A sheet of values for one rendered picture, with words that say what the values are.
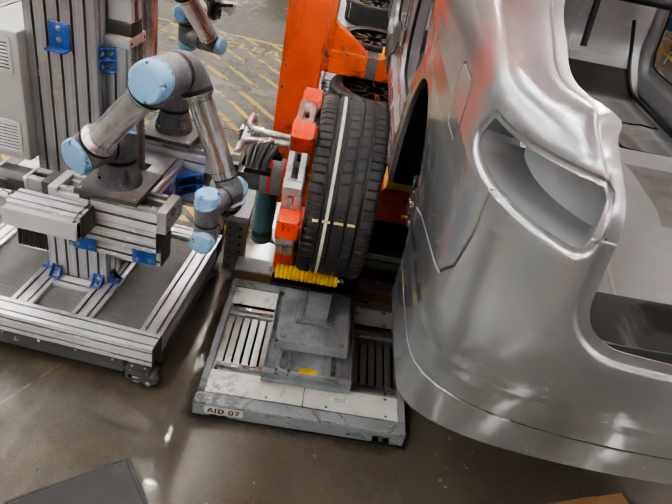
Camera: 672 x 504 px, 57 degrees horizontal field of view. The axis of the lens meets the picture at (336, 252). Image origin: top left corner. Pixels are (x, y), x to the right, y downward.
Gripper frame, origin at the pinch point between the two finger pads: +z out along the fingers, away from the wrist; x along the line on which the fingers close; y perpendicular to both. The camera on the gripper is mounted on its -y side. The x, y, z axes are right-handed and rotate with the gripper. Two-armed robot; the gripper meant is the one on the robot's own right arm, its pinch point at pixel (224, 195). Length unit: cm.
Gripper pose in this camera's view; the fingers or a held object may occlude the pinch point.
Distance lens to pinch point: 220.3
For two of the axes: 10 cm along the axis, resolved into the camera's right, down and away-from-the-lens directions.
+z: 0.6, -5.6, 8.3
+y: 1.7, -8.1, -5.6
